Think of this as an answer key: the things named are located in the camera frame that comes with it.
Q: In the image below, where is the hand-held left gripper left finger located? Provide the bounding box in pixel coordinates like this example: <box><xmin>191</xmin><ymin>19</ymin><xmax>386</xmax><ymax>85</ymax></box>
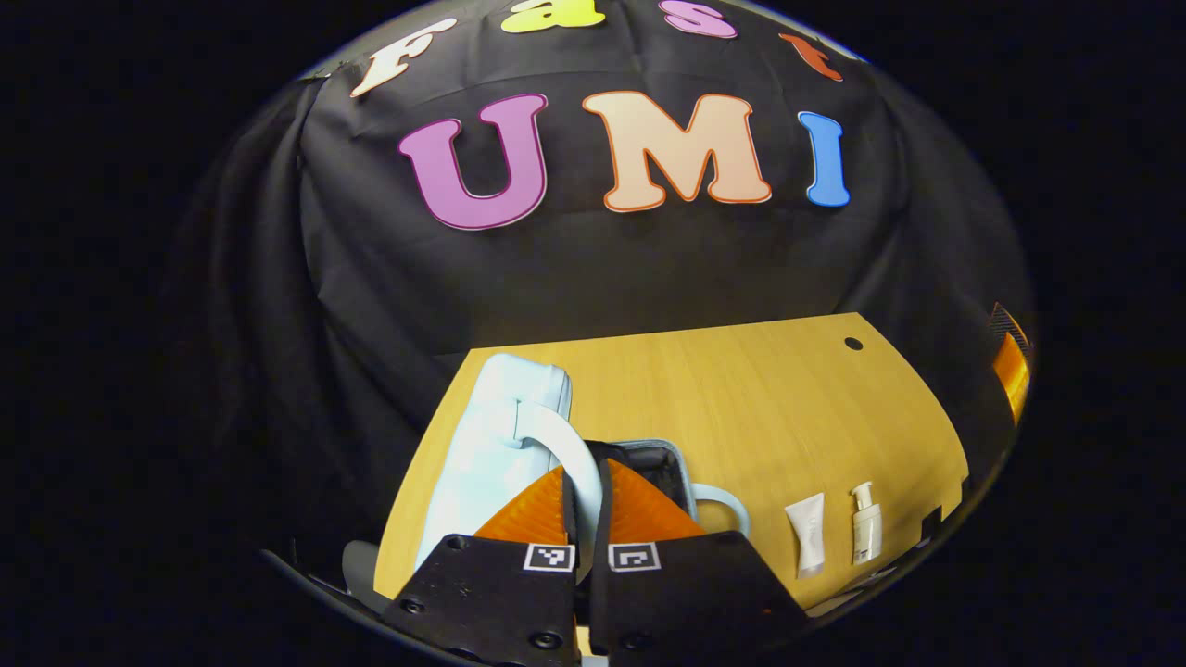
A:
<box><xmin>382</xmin><ymin>459</ymin><xmax>583</xmax><ymax>667</ymax></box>

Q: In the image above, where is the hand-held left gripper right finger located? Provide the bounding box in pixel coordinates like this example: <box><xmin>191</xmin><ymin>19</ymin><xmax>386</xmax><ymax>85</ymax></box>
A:
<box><xmin>588</xmin><ymin>443</ymin><xmax>807</xmax><ymax>659</ymax></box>

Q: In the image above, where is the white cream tube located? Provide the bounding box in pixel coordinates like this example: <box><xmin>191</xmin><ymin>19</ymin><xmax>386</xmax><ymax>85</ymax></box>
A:
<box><xmin>785</xmin><ymin>493</ymin><xmax>827</xmax><ymax>580</ymax></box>

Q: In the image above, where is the white pump bottle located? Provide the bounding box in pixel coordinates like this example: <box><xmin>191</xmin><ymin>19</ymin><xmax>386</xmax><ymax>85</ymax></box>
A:
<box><xmin>851</xmin><ymin>482</ymin><xmax>883</xmax><ymax>566</ymax></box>

